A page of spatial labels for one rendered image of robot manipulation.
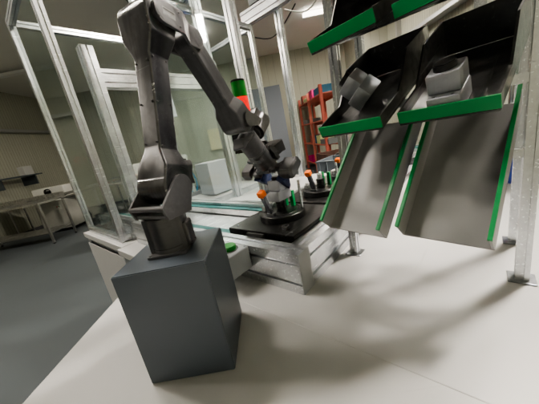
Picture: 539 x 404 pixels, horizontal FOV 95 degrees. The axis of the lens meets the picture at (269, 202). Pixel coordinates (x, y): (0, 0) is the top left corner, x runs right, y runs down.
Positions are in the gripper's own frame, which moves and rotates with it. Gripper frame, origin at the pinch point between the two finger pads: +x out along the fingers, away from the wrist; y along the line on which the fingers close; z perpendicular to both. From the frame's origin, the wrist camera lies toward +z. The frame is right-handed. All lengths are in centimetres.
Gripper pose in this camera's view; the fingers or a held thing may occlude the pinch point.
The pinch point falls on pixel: (277, 179)
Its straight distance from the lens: 74.2
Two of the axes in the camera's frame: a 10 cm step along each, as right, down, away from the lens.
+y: -7.6, -0.3, 6.5
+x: 5.2, 5.9, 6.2
